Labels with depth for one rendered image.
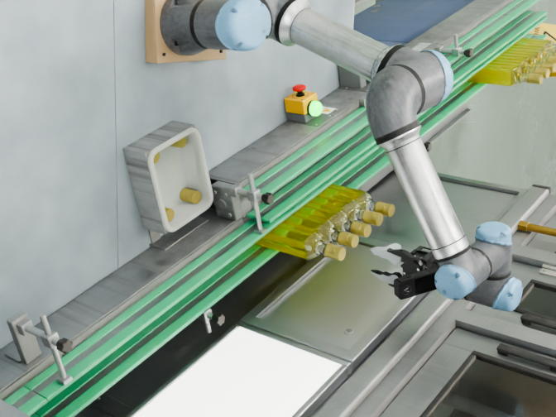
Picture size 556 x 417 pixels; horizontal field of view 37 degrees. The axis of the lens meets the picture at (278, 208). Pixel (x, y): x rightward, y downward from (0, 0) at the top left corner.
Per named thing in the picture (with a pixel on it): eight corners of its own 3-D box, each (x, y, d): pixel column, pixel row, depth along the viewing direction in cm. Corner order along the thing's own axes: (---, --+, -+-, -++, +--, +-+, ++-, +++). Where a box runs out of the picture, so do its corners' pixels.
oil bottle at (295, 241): (250, 244, 221) (314, 262, 208) (246, 226, 219) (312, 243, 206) (263, 233, 225) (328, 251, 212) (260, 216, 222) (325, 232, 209)
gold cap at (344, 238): (337, 246, 211) (352, 251, 208) (336, 234, 209) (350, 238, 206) (345, 240, 213) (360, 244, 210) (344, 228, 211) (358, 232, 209)
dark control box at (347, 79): (338, 86, 261) (361, 88, 256) (336, 62, 258) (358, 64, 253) (353, 77, 267) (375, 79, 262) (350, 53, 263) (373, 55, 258)
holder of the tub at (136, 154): (148, 246, 210) (170, 253, 205) (122, 148, 197) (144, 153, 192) (194, 214, 221) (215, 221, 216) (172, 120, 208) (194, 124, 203)
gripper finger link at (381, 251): (381, 242, 203) (413, 258, 198) (366, 251, 199) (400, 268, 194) (382, 232, 201) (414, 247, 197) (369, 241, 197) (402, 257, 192)
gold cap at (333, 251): (323, 259, 207) (338, 263, 204) (323, 246, 205) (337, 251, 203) (332, 253, 209) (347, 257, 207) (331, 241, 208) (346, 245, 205)
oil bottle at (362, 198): (302, 204, 236) (365, 219, 223) (299, 187, 233) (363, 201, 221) (313, 195, 240) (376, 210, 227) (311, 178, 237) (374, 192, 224)
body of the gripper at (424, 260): (418, 271, 201) (462, 284, 194) (399, 287, 195) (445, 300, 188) (417, 243, 198) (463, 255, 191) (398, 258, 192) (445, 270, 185)
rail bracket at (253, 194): (236, 228, 215) (274, 239, 207) (224, 171, 207) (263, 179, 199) (243, 223, 217) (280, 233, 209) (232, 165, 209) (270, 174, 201)
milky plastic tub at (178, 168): (144, 229, 207) (168, 237, 202) (122, 148, 196) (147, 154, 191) (191, 198, 218) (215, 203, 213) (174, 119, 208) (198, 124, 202)
